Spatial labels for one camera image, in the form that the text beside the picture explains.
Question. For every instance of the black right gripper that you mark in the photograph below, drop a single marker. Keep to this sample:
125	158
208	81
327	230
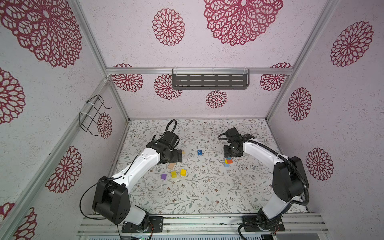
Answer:
226	153

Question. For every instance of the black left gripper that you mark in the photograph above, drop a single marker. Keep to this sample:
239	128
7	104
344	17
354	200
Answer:
177	156

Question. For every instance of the natural wood rectangular block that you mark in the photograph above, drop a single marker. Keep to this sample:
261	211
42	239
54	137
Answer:
171	166

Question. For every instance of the yellow-green wood cube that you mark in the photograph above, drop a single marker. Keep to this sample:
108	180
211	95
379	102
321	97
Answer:
174	174

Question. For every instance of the yellow wood cube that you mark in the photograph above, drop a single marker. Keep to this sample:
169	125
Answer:
183	172

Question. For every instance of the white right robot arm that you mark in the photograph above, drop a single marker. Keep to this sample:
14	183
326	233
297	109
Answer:
289	183

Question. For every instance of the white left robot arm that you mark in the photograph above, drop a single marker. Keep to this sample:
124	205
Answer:
112	196

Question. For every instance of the dark grey wall shelf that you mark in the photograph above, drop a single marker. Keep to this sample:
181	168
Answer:
198	81

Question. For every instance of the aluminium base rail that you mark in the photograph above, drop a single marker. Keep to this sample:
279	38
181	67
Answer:
211	224

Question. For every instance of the black wire wall basket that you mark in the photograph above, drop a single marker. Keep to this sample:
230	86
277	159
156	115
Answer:
96	121

